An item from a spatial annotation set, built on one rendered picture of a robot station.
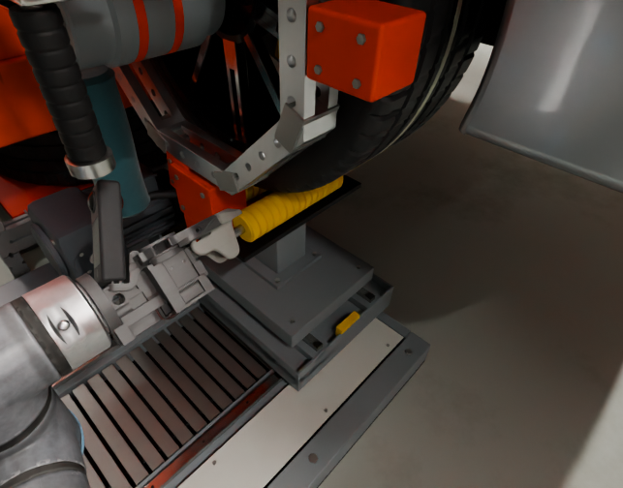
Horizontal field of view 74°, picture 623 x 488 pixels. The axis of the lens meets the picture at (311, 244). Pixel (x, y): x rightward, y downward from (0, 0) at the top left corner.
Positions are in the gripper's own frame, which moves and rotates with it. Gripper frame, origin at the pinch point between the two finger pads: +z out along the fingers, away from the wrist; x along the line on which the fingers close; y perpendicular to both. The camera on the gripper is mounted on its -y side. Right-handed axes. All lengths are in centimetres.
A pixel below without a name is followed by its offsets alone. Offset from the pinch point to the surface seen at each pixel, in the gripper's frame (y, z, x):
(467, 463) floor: 74, 27, -15
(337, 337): 37, 23, -29
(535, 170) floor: 47, 163, -40
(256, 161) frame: -4.4, 7.1, 0.7
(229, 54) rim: -22.4, 17.6, -6.6
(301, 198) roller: 3.8, 20.4, -12.0
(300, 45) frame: -10.8, 6.8, 18.7
